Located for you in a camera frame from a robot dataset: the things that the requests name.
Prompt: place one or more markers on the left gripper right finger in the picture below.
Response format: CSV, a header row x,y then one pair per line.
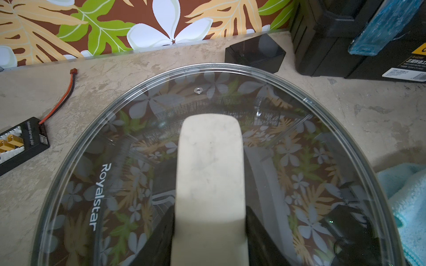
x,y
262,249

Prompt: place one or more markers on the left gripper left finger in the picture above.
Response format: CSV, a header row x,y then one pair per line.
x,y
158,248

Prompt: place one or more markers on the glass pot lid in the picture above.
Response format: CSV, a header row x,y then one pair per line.
x,y
211,139

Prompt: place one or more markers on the light blue cloth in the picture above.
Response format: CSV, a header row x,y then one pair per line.
x,y
405,188

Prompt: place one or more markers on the small black box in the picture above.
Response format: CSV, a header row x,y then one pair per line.
x,y
260,52

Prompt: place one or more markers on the black toolbox yellow label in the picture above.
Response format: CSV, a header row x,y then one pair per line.
x,y
369,40

